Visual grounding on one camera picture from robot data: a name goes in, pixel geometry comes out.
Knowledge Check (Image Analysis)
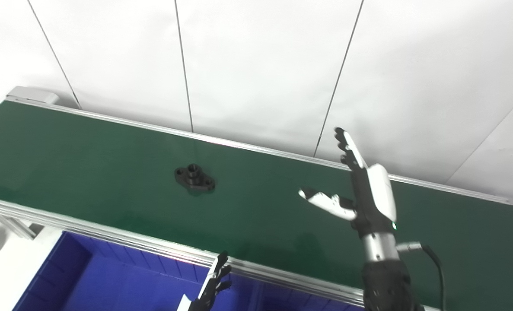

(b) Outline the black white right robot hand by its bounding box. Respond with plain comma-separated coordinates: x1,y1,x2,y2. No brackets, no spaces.
298,127,398,237

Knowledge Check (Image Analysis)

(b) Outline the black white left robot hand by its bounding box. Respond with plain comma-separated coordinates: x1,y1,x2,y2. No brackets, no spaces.
178,251,233,311

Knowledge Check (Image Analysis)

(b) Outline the black flange part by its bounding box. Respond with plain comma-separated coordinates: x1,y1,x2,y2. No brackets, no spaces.
174,163,216,194

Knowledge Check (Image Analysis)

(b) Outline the blue plastic bin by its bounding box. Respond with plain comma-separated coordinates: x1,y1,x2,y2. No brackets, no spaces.
256,283,366,311
12,231,261,311

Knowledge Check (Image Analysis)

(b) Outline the green conveyor belt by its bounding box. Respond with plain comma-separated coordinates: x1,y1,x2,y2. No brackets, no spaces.
0,100,513,311
0,93,513,311

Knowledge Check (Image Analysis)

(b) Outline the grey conveyor end cap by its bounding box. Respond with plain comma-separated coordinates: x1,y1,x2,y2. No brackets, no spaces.
6,86,61,105

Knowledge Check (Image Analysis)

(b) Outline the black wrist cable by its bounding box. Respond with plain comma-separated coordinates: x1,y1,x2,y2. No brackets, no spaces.
395,242,445,311

